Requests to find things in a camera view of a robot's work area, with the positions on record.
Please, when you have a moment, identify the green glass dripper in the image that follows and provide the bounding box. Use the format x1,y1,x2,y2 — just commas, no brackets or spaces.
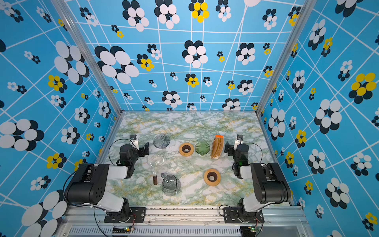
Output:
194,141,210,156

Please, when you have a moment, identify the wooden dripper ring front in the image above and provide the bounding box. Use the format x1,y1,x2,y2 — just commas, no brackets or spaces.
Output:
203,168,222,187

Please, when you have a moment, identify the wooden dripper ring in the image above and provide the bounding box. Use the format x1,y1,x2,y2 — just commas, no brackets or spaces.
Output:
203,168,222,187
179,142,195,158

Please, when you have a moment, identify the ribbed glass carafe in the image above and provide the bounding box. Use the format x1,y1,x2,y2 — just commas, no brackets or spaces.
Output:
161,173,181,196

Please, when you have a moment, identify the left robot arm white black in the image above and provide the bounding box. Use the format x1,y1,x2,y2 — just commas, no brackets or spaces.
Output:
64,143,150,224

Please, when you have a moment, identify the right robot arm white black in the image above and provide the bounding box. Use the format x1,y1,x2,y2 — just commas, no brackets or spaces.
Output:
223,143,291,224

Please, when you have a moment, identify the left circuit board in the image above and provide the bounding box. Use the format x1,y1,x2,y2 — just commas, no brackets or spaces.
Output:
112,226,135,234

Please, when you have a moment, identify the circuit board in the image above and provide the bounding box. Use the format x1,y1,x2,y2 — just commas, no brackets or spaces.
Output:
112,226,135,234
240,226,257,237

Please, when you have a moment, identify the right circuit board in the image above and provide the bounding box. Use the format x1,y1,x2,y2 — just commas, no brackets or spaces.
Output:
240,226,257,237

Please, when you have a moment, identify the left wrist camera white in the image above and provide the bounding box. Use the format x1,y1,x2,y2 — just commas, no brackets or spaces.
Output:
129,134,139,150

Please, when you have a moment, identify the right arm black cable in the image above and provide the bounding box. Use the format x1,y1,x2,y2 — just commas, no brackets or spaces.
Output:
245,142,264,164

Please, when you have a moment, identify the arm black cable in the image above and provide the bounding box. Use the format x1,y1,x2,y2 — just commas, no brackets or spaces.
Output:
108,138,132,166
245,142,264,164

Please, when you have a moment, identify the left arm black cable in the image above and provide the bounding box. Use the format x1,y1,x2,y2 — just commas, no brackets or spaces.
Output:
108,138,132,166

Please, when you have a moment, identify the wooden dripper ring back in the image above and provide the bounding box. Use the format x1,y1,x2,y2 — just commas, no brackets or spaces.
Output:
179,142,195,158

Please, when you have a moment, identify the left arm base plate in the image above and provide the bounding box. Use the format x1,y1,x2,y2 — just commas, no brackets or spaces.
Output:
104,207,147,224

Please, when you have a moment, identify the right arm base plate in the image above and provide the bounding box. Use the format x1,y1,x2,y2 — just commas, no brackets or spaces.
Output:
221,207,265,225

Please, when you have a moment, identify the aluminium front rail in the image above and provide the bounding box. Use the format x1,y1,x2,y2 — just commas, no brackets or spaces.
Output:
56,206,313,237

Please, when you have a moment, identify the left aluminium corner post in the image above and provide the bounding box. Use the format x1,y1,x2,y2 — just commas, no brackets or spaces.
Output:
51,0,122,116

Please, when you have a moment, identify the aluminium corner post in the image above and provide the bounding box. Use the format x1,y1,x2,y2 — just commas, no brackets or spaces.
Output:
51,0,122,116
256,0,317,116

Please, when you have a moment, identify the right aluminium corner post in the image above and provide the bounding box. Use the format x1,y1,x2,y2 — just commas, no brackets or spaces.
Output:
256,0,317,116

